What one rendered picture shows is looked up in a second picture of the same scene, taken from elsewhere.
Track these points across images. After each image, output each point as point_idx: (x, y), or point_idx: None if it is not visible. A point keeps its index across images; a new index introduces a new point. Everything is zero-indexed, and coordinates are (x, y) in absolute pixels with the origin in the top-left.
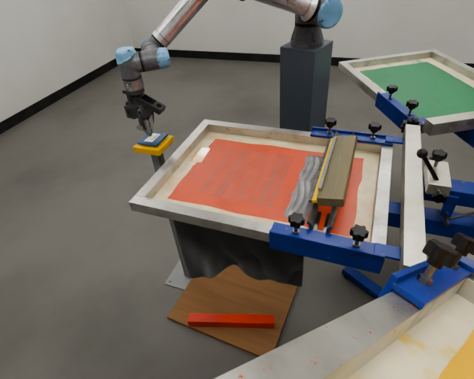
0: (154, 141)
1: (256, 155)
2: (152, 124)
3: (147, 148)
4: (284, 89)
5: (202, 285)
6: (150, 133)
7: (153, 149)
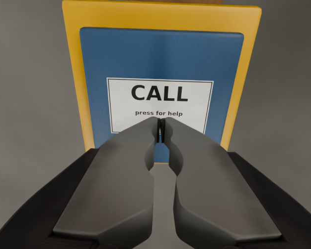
0: (204, 68)
1: None
2: (126, 147)
3: (237, 93)
4: None
5: (169, 0)
6: (181, 122)
7: (245, 49)
